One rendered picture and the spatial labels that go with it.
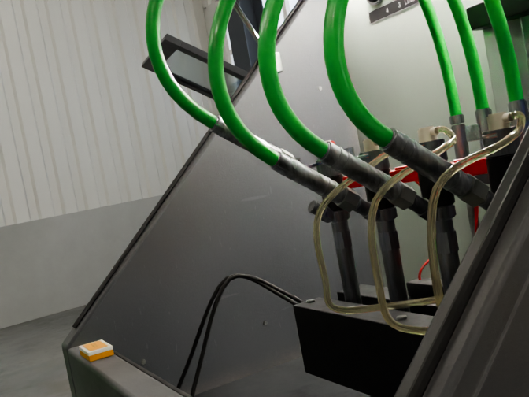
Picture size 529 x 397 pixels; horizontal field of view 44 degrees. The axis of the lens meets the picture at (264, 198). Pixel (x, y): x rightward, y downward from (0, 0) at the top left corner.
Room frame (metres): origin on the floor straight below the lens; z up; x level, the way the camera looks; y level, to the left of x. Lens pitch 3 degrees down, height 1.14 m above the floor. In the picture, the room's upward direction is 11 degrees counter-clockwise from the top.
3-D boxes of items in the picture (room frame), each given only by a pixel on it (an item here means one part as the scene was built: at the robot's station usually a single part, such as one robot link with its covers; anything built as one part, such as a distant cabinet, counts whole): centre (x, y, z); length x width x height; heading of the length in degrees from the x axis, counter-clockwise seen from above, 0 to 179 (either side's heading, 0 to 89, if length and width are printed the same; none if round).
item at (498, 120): (0.51, -0.19, 1.14); 0.02 x 0.02 x 0.03
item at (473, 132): (0.51, -0.18, 1.14); 0.03 x 0.02 x 0.01; 118
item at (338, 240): (0.72, -0.07, 1.03); 0.05 x 0.03 x 0.21; 118
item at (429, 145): (0.58, -0.14, 1.03); 0.05 x 0.03 x 0.21; 118
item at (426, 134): (0.58, -0.15, 1.14); 0.02 x 0.02 x 0.03
